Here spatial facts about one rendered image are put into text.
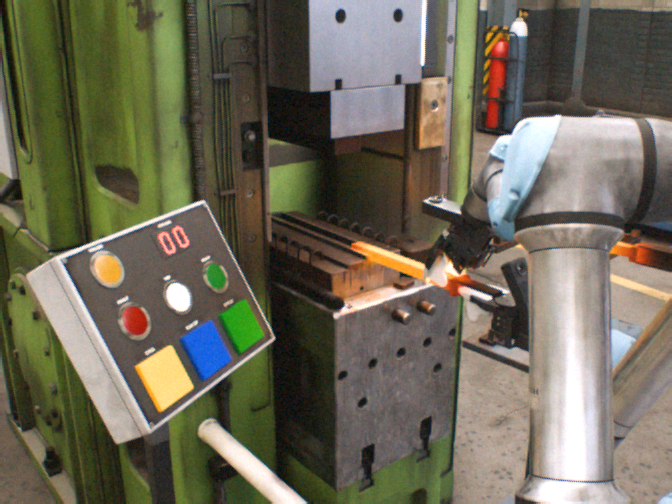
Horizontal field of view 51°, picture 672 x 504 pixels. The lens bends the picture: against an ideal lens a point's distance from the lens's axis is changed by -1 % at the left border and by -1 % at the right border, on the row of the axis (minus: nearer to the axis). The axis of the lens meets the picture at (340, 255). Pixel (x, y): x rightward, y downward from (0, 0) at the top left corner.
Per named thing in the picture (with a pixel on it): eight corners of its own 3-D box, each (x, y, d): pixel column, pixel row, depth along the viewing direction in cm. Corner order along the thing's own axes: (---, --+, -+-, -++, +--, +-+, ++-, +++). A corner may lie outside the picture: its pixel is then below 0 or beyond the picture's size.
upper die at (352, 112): (403, 128, 155) (405, 84, 152) (330, 139, 143) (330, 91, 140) (293, 107, 186) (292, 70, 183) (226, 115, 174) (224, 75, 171)
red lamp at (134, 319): (155, 333, 105) (152, 306, 104) (125, 342, 102) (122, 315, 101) (146, 326, 107) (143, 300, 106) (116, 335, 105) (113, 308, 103)
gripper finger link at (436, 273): (429, 303, 141) (452, 270, 136) (412, 282, 144) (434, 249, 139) (440, 300, 143) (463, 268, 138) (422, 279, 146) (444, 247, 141)
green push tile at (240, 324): (265, 336, 125) (246, 297, 124) (241, 353, 119) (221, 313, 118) (258, 339, 126) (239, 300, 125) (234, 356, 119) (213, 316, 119)
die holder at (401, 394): (451, 434, 186) (461, 274, 171) (336, 492, 163) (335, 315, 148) (321, 355, 227) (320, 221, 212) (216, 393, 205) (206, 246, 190)
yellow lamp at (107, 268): (128, 282, 104) (125, 254, 103) (97, 290, 102) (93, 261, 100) (120, 276, 107) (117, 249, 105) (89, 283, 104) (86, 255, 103)
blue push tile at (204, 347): (232, 360, 116) (211, 319, 116) (204, 380, 110) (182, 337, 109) (225, 362, 117) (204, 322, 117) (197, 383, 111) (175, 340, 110)
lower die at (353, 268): (399, 281, 167) (400, 246, 164) (331, 302, 155) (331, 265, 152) (296, 237, 198) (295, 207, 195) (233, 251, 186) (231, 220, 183)
